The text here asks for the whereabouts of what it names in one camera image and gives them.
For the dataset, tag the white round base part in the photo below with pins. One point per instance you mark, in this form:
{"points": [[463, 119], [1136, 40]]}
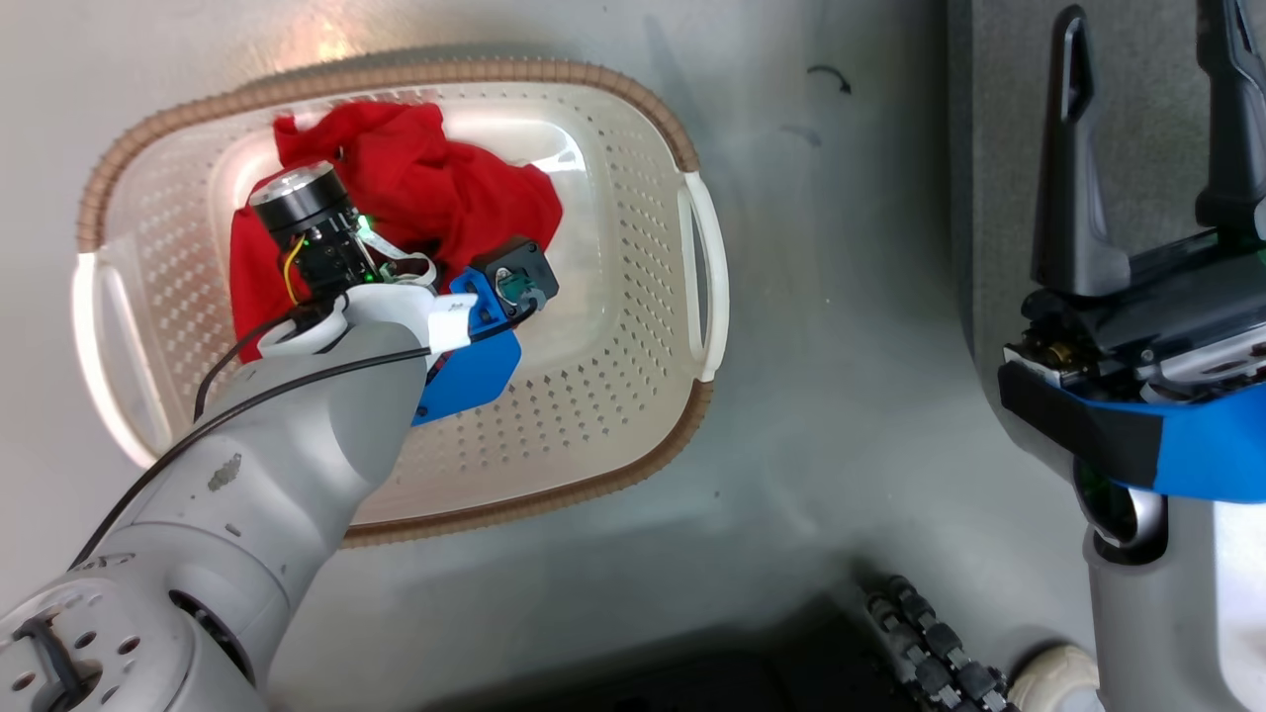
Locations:
{"points": [[1053, 680]]}

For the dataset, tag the small black curved floor scrap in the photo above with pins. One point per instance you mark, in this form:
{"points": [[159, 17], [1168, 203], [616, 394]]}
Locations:
{"points": [[836, 72]]}

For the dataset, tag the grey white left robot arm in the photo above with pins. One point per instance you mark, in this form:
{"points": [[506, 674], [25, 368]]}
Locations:
{"points": [[247, 494]]}

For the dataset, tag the black roller wheel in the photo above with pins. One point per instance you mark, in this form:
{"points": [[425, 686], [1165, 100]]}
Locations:
{"points": [[930, 653]]}

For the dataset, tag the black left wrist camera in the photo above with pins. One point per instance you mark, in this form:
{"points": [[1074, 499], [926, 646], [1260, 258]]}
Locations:
{"points": [[519, 262]]}

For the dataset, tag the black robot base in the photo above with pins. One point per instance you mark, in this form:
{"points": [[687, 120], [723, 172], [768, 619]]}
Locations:
{"points": [[692, 684]]}

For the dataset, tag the teal left camera connector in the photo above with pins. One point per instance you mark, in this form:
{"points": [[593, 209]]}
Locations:
{"points": [[516, 288]]}

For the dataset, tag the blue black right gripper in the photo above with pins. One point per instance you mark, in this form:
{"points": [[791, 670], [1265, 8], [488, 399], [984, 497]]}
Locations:
{"points": [[1207, 415]]}

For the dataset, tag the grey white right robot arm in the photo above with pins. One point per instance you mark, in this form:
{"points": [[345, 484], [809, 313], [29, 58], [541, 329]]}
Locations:
{"points": [[1187, 603]]}

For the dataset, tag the red garment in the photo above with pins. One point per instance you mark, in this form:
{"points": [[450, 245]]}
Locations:
{"points": [[445, 188]]}

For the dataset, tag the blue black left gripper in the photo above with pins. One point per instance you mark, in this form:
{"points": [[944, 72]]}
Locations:
{"points": [[465, 371]]}

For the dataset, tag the grey fabric sofa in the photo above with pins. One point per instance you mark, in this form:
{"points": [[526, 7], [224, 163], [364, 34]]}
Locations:
{"points": [[1157, 129]]}

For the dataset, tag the white perforated laundry basket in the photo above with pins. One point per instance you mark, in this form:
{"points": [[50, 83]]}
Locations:
{"points": [[593, 297]]}

